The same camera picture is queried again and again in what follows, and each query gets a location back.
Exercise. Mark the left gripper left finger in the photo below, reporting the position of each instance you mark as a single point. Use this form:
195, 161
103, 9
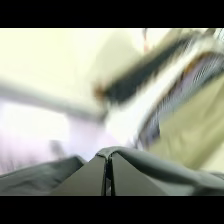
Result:
90, 180

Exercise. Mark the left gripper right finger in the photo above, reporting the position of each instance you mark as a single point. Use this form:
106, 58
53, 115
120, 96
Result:
130, 180

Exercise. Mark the striped shirt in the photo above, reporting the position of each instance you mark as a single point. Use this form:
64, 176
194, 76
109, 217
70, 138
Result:
200, 71

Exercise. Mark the grey garment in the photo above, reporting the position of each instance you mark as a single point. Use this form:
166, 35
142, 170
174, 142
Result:
180, 176

